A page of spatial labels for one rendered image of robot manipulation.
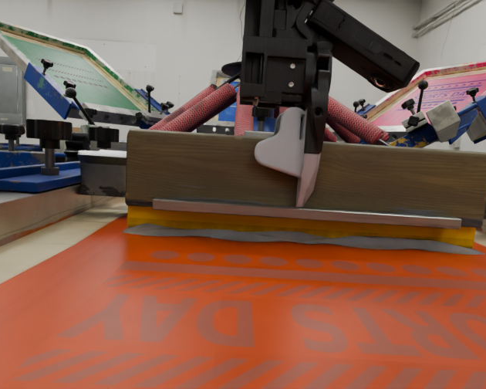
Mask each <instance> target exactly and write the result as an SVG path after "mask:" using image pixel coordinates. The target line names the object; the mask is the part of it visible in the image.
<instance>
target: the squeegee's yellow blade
mask: <svg viewBox="0 0 486 389"><path fill-rule="evenodd" d="M127 217H128V218H151V219H163V220H175V221H188V222H211V223H224V224H236V225H260V226H272V227H285V228H308V229H321V230H333V231H345V232H369V233H381V234H394V235H418V236H430V237H442V238H466V239H474V236H475V230H476V228H470V227H461V228H460V229H452V228H428V227H416V226H403V225H380V224H367V223H355V222H332V221H320V220H307V219H295V218H271V217H259V216H247V215H223V214H211V213H199V212H186V211H163V210H153V207H145V206H132V205H128V214H127Z"/></svg>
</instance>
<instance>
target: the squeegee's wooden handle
mask: <svg viewBox="0 0 486 389"><path fill-rule="evenodd" d="M268 138H269V137H248V136H236V135H225V134H203V133H191V132H179V131H168V130H145V129H133V128H130V130H129V132H128V133H127V163H126V194H125V203H126V205H132V206H145V207H153V199H154V198H179V199H191V200H204V201H227V202H239V203H252V204H263V205H287V206H295V203H296V193H297V183H298V178H297V177H294V176H291V175H289V174H285V173H282V172H281V171H277V170H274V169H271V168H269V167H265V166H263V165H260V164H259V163H258V162H257V161H256V159H255V147H256V145H257V143H258V142H260V141H262V140H265V139H268ZM485 205H486V152H476V151H453V150H442V149H430V148H419V147H396V146H385V145H373V144H351V143H339V142H328V141H323V145H322V152H321V155H320V161H319V169H318V173H317V176H316V182H315V186H314V190H313V192H312V193H311V195H310V196H309V198H308V200H307V201H306V203H305V204H304V206H303V207H311V208H334V209H347V210H359V211H382V212H394V213H407V214H418V215H442V216H454V217H457V218H461V220H462V221H461V227H470V228H481V226H482V225H483V221H484V211H485Z"/></svg>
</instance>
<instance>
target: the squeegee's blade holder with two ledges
mask: <svg viewBox="0 0 486 389"><path fill-rule="evenodd" d="M153 210H163V211H186V212H199V213H211V214H223V215H247V216H259V217H271V218H295V219H307V220H320V221H332V222H355V223H367V224H380V225H403V226H416V227H428V228H452V229H460V228H461V221H462V220H461V218H457V217H454V216H442V215H418V214H407V213H394V212H382V211H359V210H347V209H334V208H311V207H302V208H296V207H295V206H287V205H263V204H252V203H239V202H227V201H204V200H191V199H179V198H154V199H153Z"/></svg>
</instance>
